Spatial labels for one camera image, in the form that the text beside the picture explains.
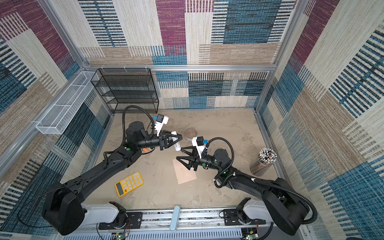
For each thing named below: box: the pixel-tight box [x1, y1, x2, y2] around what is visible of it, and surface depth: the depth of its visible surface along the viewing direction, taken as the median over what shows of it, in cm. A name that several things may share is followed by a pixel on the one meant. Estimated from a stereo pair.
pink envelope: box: [172, 158, 197, 185], surface depth 89 cm
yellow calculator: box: [115, 171, 144, 197], surface depth 86 cm
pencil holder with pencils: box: [249, 148, 278, 177], surface depth 78 cm
